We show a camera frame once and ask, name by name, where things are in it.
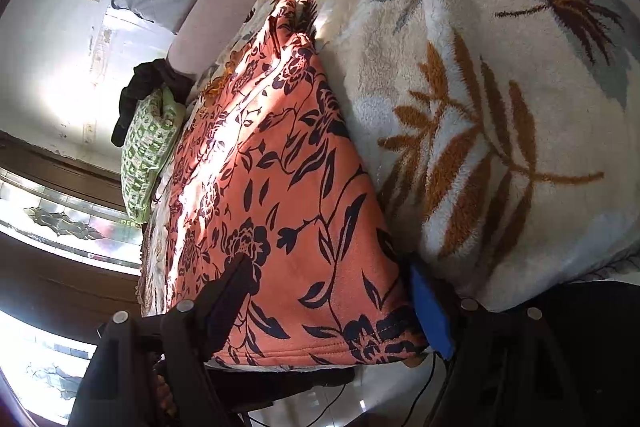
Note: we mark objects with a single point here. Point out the frosted glass window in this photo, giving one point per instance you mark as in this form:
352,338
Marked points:
60,222

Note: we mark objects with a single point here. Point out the black cloth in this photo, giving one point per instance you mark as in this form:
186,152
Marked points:
140,92

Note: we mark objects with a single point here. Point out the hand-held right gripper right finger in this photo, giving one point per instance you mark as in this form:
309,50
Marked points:
430,312

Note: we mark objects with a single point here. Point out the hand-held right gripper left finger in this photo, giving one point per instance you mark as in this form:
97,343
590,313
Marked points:
227,294

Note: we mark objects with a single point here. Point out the orange floral garment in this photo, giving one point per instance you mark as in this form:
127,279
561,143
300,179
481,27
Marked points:
280,187

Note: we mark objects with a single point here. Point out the green patterned pillow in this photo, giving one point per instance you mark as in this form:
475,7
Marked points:
145,157

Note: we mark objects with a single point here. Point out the cream leaf-print fleece blanket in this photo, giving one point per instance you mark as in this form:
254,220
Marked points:
490,87

